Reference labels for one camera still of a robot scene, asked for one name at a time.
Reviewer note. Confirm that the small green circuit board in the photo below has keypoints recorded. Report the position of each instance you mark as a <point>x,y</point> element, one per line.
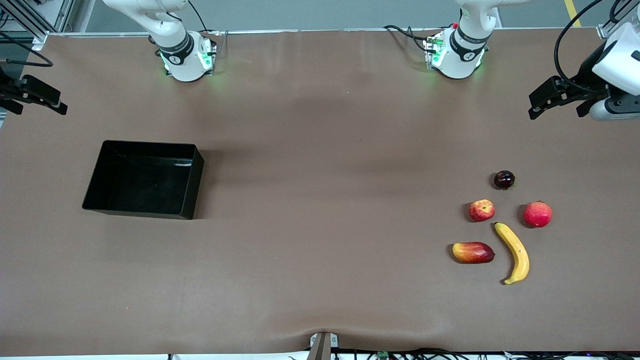
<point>383,355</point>

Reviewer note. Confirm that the red yellow mango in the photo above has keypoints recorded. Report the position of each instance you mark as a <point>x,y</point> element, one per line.
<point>472,252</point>

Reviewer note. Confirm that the black plastic box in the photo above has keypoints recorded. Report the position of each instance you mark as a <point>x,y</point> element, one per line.
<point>145,180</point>

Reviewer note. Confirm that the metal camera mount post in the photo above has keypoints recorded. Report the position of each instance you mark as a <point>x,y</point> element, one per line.
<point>322,347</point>

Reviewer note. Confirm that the dark purple plum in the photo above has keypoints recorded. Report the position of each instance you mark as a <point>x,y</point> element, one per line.
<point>504,180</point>

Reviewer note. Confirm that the yellow banana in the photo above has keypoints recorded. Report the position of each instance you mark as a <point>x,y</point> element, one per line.
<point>517,252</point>

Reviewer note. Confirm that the aluminium profile frame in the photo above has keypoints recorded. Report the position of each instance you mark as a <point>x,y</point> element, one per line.
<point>60,12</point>

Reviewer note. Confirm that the red yellow apple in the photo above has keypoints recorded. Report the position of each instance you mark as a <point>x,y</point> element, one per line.
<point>481,210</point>

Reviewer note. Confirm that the round red peach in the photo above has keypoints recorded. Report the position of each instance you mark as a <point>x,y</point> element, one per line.
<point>537,214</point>

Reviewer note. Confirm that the brown table cover mat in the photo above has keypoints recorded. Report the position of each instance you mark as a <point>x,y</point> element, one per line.
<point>320,275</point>

